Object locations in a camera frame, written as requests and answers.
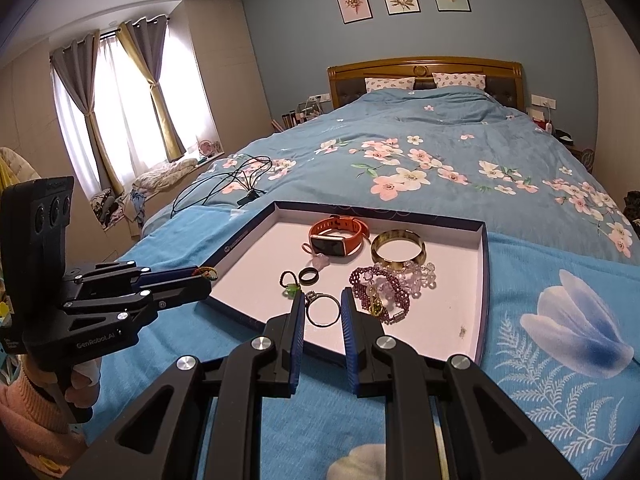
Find orange smartwatch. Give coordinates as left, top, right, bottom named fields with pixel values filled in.
left=307, top=215, right=372, bottom=260

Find grey and gold curtain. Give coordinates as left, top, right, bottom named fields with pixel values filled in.
left=49, top=40, right=127, bottom=197
left=117, top=17, right=187, bottom=161

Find white patterned pillow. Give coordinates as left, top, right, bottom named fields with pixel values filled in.
left=365, top=77, right=417, bottom=94
left=432, top=72, right=487, bottom=92

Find clear crystal bead bracelet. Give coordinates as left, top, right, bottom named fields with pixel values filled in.
left=395, top=259, right=437, bottom=293

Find pile of clothes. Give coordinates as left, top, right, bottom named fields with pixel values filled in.
left=90, top=187, right=149, bottom=229

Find row of cosmetics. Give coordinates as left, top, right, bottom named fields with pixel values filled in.
left=272, top=94, right=332, bottom=132

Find beige down jacket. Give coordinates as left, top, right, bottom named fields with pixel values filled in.
left=0, top=147, right=40, bottom=192

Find wooden headboard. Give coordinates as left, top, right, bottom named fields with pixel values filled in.
left=327, top=56, right=526, bottom=113

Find folded floral bedding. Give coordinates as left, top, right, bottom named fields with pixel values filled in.
left=132, top=157, right=199, bottom=191

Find black cables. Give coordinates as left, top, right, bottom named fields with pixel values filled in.
left=171, top=155, right=273, bottom=218

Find blue floral print blanket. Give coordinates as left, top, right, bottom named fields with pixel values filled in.
left=100, top=205, right=640, bottom=480

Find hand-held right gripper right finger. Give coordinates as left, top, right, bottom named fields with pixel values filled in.
left=340, top=287, right=583, bottom=480

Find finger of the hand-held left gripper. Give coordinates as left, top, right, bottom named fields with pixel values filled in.
left=65, top=259, right=207, bottom=293
left=62, top=275, right=213, bottom=332

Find pink crystal hair tie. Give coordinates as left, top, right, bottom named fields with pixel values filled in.
left=301, top=242, right=331, bottom=270

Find gold marbled bangle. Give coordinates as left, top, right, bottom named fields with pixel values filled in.
left=370, top=229, right=427, bottom=267

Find pink flower framed picture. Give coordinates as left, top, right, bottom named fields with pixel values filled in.
left=335, top=0, right=373, bottom=24

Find green charm hair tie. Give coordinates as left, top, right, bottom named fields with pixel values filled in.
left=279, top=270, right=301, bottom=300

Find purple bead bracelet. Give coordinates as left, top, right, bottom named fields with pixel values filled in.
left=348, top=266, right=412, bottom=324

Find silver ring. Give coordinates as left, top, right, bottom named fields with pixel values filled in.
left=304, top=290, right=346, bottom=327

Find person's left forearm pink sleeve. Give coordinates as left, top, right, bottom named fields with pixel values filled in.
left=0, top=359, right=90, bottom=478

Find dark blue box lid tray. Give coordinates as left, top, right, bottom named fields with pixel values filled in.
left=195, top=201, right=490, bottom=365

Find person's left hand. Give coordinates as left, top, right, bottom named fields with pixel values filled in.
left=69, top=359, right=102, bottom=409

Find blue blossom print duvet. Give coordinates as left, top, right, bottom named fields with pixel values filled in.
left=142, top=85, right=640, bottom=263

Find wooden nightstand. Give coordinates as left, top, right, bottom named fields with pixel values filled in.
left=555, top=130, right=597, bottom=172

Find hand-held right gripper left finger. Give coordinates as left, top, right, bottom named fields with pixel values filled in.
left=62, top=291, right=307, bottom=480

